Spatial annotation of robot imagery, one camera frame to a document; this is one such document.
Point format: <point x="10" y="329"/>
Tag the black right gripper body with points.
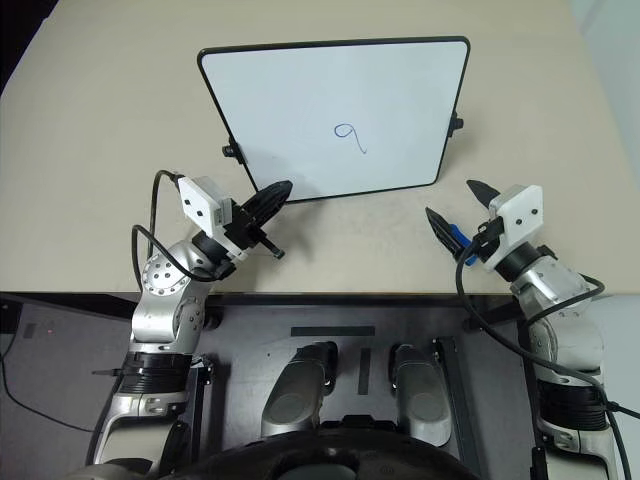
<point x="487" y="237"/>

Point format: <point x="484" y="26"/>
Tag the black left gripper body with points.
<point x="246" y="225"/>

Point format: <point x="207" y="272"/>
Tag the black whiteboard pivot knob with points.
<point x="456" y="123"/>
<point x="230" y="150"/>

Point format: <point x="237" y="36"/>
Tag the dark standing platform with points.
<point x="250" y="325"/>

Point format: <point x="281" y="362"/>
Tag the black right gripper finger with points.
<point x="447" y="232"/>
<point x="484" y="194"/>

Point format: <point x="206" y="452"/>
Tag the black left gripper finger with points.
<point x="274" y="209"/>
<point x="272" y="192"/>

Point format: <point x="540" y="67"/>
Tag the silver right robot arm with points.
<point x="565" y="330"/>

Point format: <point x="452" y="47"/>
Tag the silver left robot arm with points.
<point x="160" y="300"/>

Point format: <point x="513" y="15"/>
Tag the whiteboard with black frame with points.
<point x="325" y="90"/>

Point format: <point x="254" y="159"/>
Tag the long black tape strip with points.
<point x="332" y="331"/>

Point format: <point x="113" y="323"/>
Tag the silver robot foot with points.
<point x="422" y="400"/>
<point x="295" y="395"/>

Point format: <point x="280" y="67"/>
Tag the blue marker pen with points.
<point x="459" y="233"/>

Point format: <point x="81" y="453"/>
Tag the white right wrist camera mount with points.
<point x="520" y="212"/>

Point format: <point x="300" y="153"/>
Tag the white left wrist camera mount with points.
<point x="199" y="202"/>

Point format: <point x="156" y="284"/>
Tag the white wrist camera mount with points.
<point x="520" y="212"/>
<point x="199" y="202"/>

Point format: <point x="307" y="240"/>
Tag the dark rounded robot torso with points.
<point x="325" y="457"/>

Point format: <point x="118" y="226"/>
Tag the short black tape strip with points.
<point x="364" y="371"/>

